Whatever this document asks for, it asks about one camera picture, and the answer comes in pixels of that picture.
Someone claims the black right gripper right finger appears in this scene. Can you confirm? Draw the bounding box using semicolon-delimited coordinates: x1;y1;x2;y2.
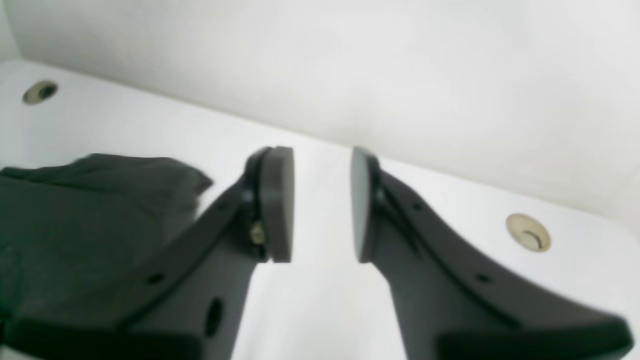
350;146;634;360

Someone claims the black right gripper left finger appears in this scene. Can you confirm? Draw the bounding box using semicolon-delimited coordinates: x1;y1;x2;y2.
2;146;295;360

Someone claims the dark grey T-shirt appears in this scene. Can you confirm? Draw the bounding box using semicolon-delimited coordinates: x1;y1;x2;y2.
0;153;214;321

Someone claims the left table grommet hole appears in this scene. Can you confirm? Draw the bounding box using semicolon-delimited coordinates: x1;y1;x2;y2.
505;213;552;253

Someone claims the table grommet hole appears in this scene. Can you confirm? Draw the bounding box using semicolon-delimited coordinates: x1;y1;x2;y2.
505;213;552;253
22;80;58;105

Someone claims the right table grommet hole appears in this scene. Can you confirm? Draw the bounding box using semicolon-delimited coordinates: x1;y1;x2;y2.
22;80;58;105

